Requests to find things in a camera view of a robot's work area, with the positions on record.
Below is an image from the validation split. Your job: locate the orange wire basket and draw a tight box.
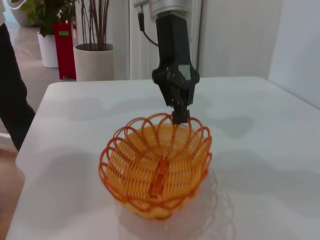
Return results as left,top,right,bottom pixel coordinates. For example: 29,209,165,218
98,112,213,221

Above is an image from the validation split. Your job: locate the green leafy plant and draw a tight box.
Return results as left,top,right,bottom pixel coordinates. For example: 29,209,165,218
19,0,79,39

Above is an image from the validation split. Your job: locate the white plant pot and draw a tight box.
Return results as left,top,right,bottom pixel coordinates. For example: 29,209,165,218
37,31,60,69

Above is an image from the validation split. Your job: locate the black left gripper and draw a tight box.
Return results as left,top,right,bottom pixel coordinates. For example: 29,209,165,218
151,14,201,125

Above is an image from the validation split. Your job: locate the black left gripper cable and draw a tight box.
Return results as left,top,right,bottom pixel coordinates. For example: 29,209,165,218
137,6,160,47

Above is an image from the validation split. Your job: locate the bare-stemmed plant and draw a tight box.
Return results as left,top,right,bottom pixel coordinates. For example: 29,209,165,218
78,0,111,51

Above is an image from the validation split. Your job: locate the person in black trousers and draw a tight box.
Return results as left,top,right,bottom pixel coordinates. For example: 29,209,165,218
0,22,37,152

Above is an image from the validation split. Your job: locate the red cabinet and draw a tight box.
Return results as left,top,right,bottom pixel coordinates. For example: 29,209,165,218
52,21,77,81

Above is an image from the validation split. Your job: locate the white bowl-shaped planter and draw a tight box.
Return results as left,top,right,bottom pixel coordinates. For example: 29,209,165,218
10,0,34,28

